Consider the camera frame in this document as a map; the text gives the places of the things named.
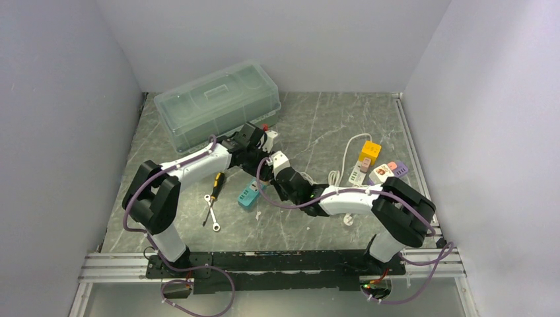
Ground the aluminium frame rail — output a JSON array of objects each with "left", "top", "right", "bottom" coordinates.
[{"left": 68, "top": 94, "right": 480, "bottom": 317}]

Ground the yellow black screwdriver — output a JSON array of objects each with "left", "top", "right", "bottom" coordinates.
[{"left": 208, "top": 172, "right": 226, "bottom": 202}]

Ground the clear plastic storage box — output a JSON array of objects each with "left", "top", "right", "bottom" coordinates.
[{"left": 154, "top": 61, "right": 281, "bottom": 153}]

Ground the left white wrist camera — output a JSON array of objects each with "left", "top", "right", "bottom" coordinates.
[{"left": 261, "top": 125, "right": 279, "bottom": 153}]

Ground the white coiled strip cable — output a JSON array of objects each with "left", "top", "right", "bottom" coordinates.
[{"left": 328, "top": 133, "right": 372, "bottom": 227}]

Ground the white power strip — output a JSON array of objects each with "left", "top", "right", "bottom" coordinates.
[{"left": 348, "top": 157, "right": 371, "bottom": 186}]

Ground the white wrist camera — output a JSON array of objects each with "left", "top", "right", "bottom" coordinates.
[
  {"left": 261, "top": 125, "right": 279, "bottom": 153},
  {"left": 267, "top": 151, "right": 291, "bottom": 179}
]

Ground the yellow cube socket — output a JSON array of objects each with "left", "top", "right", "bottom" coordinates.
[{"left": 358, "top": 140, "right": 382, "bottom": 165}]

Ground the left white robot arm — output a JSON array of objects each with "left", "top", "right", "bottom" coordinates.
[{"left": 122, "top": 122, "right": 279, "bottom": 269}]

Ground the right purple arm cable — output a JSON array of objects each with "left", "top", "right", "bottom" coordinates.
[{"left": 256, "top": 157, "right": 456, "bottom": 306}]

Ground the teal power strip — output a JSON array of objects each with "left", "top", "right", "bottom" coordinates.
[{"left": 237, "top": 178, "right": 260, "bottom": 211}]

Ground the purple power strip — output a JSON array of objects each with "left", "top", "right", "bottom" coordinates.
[{"left": 387, "top": 160, "right": 409, "bottom": 178}]

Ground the white coiled power cable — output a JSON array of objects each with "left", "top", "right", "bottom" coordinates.
[{"left": 306, "top": 170, "right": 347, "bottom": 187}]

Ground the silver combination wrench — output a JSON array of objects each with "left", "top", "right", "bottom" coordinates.
[{"left": 203, "top": 194, "right": 221, "bottom": 232}]

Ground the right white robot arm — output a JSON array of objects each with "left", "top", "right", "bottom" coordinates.
[{"left": 271, "top": 167, "right": 436, "bottom": 264}]

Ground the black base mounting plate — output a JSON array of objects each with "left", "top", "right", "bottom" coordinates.
[{"left": 145, "top": 249, "right": 406, "bottom": 294}]

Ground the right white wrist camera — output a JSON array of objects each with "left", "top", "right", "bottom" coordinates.
[{"left": 267, "top": 151, "right": 291, "bottom": 179}]

